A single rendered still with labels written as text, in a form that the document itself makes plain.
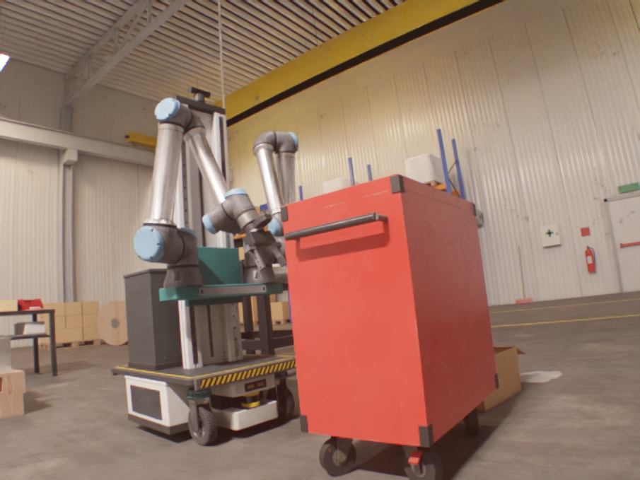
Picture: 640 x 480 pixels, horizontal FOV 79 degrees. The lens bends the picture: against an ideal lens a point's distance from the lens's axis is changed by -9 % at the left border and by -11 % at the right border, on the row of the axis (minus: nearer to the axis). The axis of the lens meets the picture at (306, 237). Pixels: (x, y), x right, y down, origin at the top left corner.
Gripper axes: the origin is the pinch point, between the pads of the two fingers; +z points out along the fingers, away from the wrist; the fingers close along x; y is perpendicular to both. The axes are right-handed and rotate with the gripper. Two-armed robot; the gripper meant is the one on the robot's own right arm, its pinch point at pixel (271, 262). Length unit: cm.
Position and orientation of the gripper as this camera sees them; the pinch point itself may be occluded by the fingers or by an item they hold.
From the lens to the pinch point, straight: 168.5
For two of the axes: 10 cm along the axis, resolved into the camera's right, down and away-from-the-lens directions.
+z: 4.8, 8.4, -2.7
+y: -6.9, 5.5, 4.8
